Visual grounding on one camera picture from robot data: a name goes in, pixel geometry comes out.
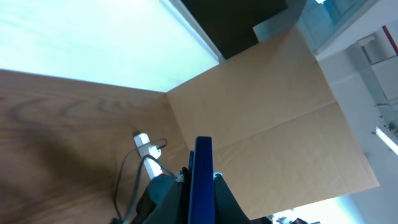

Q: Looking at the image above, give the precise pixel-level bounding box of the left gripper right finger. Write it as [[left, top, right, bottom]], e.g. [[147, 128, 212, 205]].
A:
[[213, 172, 250, 224]]

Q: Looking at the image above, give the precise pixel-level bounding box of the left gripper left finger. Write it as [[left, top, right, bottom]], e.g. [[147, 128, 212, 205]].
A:
[[146, 172, 188, 224]]

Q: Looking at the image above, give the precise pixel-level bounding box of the blue Samsung Galaxy smartphone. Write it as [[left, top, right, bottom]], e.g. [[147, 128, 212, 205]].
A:
[[188, 136, 215, 224]]

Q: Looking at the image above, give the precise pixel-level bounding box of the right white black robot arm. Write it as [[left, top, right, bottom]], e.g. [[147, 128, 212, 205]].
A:
[[131, 174, 174, 224]]

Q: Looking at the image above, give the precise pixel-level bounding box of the white USB charger plug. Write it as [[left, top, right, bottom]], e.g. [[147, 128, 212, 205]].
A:
[[147, 145, 162, 159]]

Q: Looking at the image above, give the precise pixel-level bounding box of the white power strip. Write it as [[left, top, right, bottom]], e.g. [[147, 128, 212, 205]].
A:
[[133, 133, 165, 180]]

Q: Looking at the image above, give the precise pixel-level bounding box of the brown cardboard side panel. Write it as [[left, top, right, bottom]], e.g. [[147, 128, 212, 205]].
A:
[[167, 27, 379, 219]]

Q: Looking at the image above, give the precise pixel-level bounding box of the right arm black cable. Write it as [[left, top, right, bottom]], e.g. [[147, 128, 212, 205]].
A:
[[123, 154, 175, 224]]

